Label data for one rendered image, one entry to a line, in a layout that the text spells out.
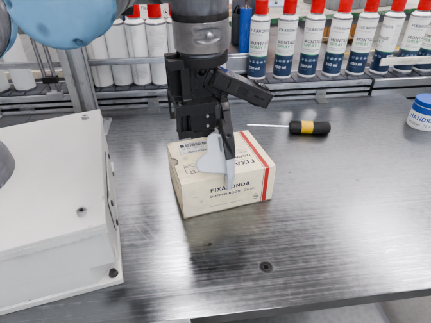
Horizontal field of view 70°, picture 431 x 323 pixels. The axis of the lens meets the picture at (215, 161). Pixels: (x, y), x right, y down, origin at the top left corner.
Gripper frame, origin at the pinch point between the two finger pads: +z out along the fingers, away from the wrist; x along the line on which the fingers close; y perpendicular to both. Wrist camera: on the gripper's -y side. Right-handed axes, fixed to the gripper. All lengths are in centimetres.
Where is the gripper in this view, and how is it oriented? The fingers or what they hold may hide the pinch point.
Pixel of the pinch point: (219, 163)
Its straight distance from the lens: 55.0
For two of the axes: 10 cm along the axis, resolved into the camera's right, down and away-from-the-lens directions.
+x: 3.0, 5.6, -7.7
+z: 0.2, 8.1, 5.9
